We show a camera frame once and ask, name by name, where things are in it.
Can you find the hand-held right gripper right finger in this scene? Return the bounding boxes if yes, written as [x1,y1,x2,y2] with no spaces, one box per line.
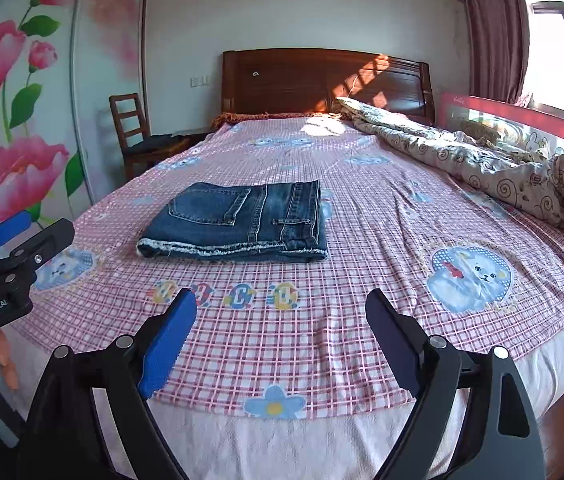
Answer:
[364,288,547,480]

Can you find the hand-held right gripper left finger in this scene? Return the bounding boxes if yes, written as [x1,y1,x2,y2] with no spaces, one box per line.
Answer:
[17,287,197,480]

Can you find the blue denim pants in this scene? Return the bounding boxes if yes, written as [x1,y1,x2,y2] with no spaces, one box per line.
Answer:
[136,180,330,263]

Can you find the pink striped bed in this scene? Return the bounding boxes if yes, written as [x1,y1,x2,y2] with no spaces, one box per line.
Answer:
[12,112,564,418]

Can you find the dark chair cushion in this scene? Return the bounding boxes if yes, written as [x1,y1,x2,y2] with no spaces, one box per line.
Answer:
[127,134,183,157]

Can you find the white mattress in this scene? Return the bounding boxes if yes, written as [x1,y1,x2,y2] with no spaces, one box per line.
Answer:
[12,305,564,480]

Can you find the wooden chair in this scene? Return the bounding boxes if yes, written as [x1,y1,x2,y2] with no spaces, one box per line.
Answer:
[109,92,193,181]

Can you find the floral wardrobe doors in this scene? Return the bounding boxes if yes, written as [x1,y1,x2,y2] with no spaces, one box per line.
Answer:
[0,0,149,246]

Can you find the floral quilt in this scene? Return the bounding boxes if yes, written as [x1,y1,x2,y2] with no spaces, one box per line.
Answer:
[332,96,564,251]

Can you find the wooden headboard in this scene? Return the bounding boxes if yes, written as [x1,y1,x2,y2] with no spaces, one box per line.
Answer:
[222,48,435,126]

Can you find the mauve curtain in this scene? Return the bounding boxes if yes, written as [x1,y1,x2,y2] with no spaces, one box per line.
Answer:
[456,0,532,108]

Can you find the pink bed guard rail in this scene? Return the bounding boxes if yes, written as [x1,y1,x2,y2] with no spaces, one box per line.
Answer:
[440,92,564,161]

